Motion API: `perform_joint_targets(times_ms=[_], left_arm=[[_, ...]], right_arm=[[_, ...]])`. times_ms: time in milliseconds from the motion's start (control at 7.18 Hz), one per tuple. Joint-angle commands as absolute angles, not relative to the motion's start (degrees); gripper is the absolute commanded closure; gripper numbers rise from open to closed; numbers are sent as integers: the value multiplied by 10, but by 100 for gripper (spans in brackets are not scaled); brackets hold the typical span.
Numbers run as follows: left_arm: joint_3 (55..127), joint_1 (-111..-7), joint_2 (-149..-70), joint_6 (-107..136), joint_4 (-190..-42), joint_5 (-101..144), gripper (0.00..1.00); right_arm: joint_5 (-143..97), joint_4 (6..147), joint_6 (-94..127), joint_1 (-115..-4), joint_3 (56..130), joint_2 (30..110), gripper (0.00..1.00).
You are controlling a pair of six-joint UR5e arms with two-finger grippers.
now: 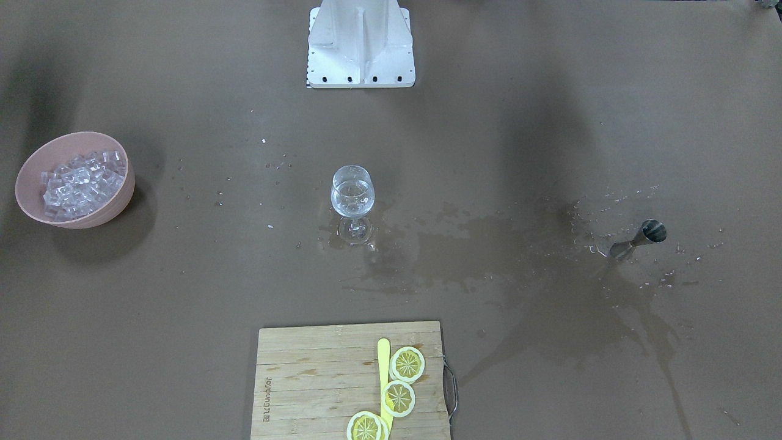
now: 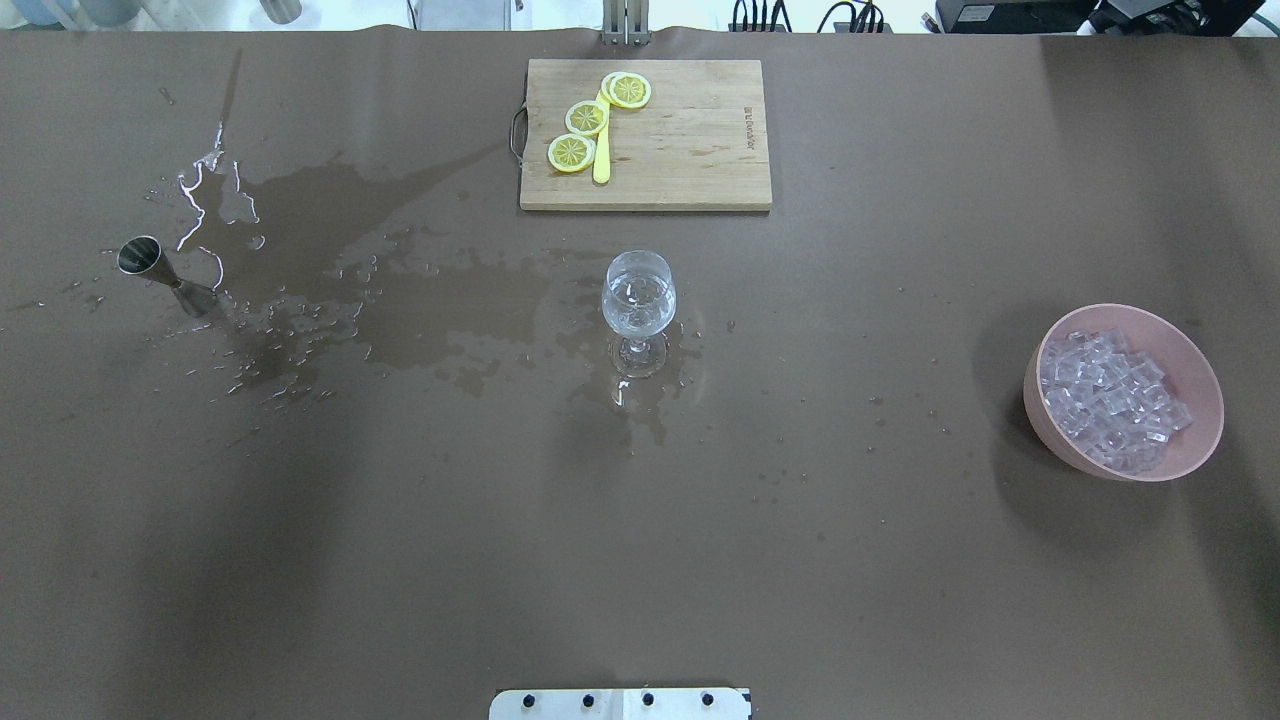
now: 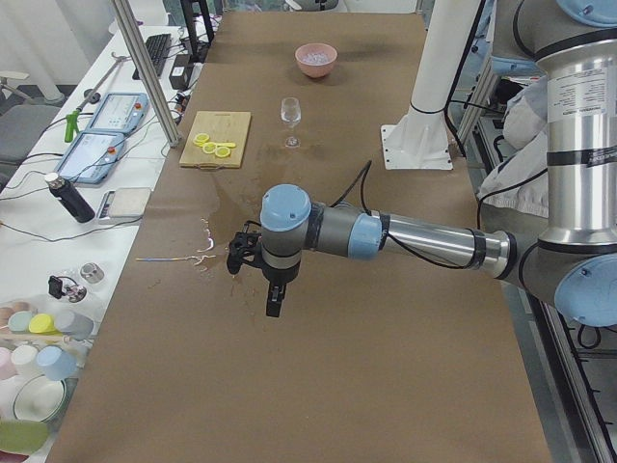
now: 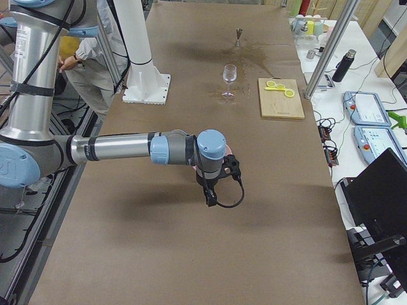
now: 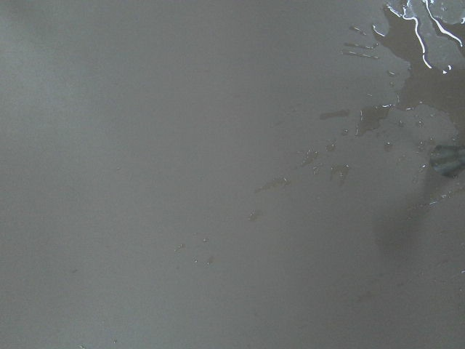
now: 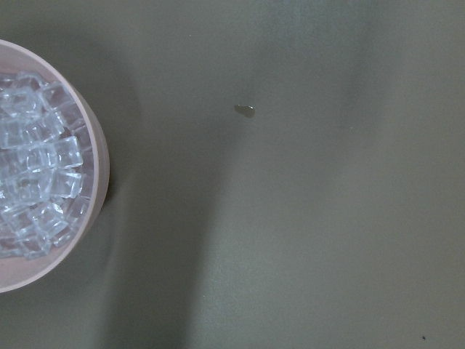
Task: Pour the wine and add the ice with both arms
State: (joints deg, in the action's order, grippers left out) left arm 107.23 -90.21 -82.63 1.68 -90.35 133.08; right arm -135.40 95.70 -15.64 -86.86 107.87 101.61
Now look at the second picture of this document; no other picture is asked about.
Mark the steel jigger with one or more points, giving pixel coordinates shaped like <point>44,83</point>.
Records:
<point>144,257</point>

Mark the clear wine glass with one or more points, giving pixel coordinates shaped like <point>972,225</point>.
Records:
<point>639,301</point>

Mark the pile of clear ice cubes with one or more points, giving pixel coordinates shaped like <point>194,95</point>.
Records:
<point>1110,400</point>

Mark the wooden cutting board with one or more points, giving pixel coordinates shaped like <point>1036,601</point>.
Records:
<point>700,144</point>

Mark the middle lemon slice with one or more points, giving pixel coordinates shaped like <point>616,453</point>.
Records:
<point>587,118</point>

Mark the far lemon slice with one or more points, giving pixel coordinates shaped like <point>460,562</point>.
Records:
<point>627,90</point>

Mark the pink bowl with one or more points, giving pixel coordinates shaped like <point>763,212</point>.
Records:
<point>1191,377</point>

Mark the lemon slice near handle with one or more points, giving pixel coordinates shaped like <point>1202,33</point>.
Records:
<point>571,153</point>

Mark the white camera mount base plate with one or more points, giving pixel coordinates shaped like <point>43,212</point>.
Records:
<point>623,703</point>

